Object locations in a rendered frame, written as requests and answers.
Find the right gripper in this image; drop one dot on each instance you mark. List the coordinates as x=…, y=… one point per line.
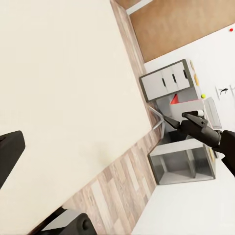
x=193, y=126

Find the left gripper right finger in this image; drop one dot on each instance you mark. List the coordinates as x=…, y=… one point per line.
x=227, y=146

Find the bed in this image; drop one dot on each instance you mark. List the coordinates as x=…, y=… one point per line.
x=67, y=83

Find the swivel chair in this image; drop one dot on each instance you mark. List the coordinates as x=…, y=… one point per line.
x=177, y=109

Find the desk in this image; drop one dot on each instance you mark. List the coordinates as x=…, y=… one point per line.
x=177, y=158

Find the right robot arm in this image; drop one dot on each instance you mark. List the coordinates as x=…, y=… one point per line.
x=196, y=126

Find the toy box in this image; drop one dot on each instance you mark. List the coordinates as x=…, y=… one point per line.
x=212, y=113

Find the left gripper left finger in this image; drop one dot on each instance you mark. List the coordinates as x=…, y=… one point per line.
x=12, y=146

